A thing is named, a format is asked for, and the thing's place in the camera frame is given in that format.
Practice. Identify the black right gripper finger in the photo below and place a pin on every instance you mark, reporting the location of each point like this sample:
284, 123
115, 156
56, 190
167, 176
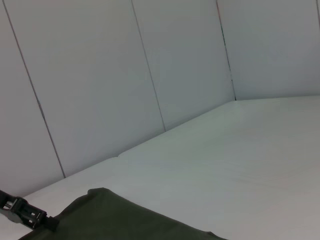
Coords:
27, 212

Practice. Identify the dark green printed t-shirt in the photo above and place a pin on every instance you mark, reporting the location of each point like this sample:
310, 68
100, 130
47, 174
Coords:
112, 220

